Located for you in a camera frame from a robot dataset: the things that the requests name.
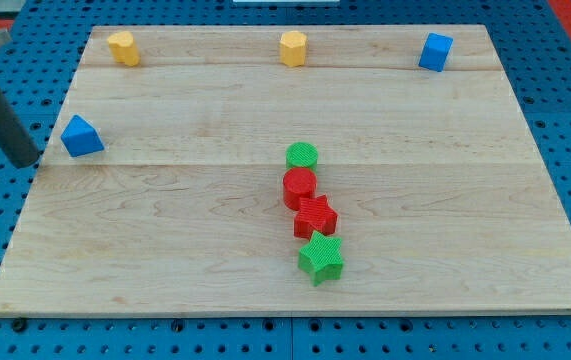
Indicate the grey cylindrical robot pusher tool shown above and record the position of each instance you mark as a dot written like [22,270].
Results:
[15,141]

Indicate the yellow heart block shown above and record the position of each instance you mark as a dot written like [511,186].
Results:
[123,48]

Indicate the yellow hexagon block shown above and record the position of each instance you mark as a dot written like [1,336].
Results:
[293,48]

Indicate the wooden board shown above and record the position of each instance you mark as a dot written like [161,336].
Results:
[445,206]

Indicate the blue triangle block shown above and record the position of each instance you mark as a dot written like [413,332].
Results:
[81,138]

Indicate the blue cube block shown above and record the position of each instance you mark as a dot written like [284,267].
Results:
[435,52]

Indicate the green star block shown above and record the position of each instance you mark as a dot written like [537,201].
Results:
[321,258]

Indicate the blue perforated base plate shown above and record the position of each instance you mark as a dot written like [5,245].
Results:
[38,65]

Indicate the green cylinder block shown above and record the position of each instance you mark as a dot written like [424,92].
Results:
[302,155]

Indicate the red cylinder block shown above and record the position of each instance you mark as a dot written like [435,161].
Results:
[298,183]

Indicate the red star block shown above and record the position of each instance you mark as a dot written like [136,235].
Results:
[314,214]

